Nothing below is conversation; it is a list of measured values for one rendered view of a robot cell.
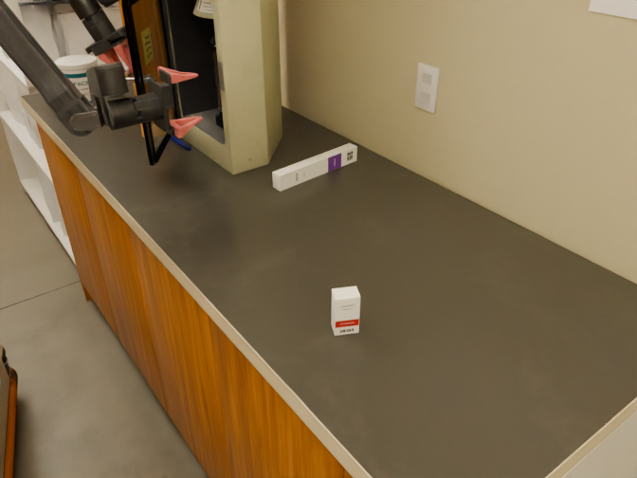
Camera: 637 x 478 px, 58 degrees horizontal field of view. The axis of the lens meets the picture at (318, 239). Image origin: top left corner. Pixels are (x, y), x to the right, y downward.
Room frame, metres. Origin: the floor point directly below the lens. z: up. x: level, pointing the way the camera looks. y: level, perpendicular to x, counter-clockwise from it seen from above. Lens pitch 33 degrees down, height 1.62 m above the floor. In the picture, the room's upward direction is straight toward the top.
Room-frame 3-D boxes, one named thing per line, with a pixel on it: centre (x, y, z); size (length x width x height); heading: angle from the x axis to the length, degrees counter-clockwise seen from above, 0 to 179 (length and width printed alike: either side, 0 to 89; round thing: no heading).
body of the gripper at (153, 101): (1.16, 0.36, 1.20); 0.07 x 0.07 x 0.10; 37
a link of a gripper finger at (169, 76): (1.21, 0.30, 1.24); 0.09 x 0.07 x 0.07; 127
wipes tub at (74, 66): (1.93, 0.81, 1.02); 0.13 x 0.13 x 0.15
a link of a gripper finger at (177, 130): (1.21, 0.30, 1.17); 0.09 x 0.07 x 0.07; 127
